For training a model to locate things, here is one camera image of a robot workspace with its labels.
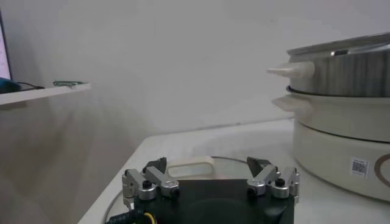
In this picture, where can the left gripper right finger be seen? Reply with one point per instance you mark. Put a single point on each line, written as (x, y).
(283, 185)

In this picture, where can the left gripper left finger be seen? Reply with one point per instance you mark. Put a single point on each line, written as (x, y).
(143, 185)

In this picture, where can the stainless steel steamer basket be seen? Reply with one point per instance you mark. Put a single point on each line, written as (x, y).
(350, 76)

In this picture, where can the cream electric cooker pot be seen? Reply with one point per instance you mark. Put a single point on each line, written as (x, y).
(335, 152)

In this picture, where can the white side desk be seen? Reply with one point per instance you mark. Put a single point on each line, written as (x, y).
(36, 94)

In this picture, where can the blue computer mouse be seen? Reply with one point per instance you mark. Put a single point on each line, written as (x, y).
(7, 86)

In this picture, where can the laptop computer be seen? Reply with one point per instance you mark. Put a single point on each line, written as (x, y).
(3, 54)

